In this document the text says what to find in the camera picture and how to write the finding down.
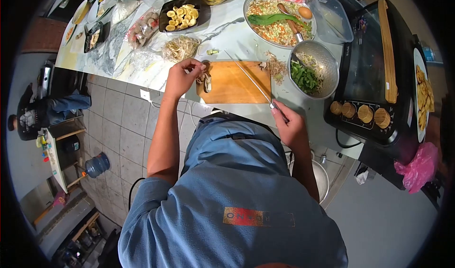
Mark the small green vegetable piece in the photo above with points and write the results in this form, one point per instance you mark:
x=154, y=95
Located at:
x=212, y=51

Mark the metal bowl with greens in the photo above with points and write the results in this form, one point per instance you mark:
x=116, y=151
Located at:
x=320, y=63

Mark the pile of sprout scraps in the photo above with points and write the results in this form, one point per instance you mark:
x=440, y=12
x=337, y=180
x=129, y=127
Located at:
x=276, y=67

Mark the yellow rimmed plate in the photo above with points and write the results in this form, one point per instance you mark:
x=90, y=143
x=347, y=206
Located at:
x=81, y=12

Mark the metal plate of chopped vegetables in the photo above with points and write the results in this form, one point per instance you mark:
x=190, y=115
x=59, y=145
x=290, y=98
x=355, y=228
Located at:
x=273, y=32

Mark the blue water jug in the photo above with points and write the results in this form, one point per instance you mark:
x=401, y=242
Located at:
x=96, y=165

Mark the crumpled clear plastic bag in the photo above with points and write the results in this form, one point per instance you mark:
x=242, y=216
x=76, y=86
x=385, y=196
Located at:
x=142, y=60

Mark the white plate of fried food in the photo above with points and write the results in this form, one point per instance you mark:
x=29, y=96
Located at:
x=423, y=94

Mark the small black food tray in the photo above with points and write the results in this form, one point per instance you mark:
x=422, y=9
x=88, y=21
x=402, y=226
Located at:
x=94, y=37

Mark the bag of meatballs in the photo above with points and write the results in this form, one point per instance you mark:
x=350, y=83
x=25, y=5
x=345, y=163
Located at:
x=144, y=28

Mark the person's left hand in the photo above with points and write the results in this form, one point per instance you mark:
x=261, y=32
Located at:
x=179, y=79

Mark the small cluttered side table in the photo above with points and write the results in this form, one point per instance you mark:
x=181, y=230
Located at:
x=57, y=158

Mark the black dish of banana slices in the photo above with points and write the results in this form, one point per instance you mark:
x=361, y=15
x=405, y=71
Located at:
x=183, y=16

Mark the sliced mushroom pieces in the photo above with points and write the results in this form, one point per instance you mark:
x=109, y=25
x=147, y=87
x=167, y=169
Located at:
x=206, y=81

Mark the brown egg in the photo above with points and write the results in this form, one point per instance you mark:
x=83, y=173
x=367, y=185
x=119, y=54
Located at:
x=305, y=12

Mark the clear plastic container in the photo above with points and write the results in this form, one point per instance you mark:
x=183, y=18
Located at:
x=332, y=19

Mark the metal pot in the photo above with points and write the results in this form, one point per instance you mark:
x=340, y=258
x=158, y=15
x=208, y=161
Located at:
x=320, y=177

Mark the white power adapter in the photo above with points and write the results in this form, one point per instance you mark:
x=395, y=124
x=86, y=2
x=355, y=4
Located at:
x=145, y=94

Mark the person's right thumb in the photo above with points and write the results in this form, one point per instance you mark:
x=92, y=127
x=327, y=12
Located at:
x=276, y=115

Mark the black countertop oven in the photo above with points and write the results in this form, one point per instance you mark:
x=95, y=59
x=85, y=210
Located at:
x=366, y=65

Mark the person's right hand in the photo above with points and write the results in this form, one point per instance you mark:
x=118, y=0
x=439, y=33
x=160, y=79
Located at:
x=293, y=129

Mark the person's body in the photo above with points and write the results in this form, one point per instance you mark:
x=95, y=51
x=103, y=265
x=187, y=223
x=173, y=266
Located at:
x=231, y=197

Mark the long kitchen knife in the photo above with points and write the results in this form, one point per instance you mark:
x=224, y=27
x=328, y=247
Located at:
x=248, y=75

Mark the white plate with food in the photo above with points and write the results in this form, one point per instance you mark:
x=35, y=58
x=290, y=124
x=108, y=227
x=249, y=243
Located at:
x=105, y=0

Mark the pink plastic bag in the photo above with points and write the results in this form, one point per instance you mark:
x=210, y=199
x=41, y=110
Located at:
x=419, y=168

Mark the person's left fingers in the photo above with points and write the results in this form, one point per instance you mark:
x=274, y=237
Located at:
x=193, y=65

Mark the person's right fingers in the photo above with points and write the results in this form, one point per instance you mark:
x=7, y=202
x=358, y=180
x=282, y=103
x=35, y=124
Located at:
x=288, y=108

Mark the green leaf vegetable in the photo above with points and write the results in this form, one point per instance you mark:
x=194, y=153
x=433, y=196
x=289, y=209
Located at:
x=270, y=18

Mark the wooden cutting board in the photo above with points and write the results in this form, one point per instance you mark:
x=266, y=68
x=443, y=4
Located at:
x=236, y=83

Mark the bag of bean sprouts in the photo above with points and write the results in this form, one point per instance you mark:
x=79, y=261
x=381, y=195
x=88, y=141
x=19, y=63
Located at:
x=179, y=48

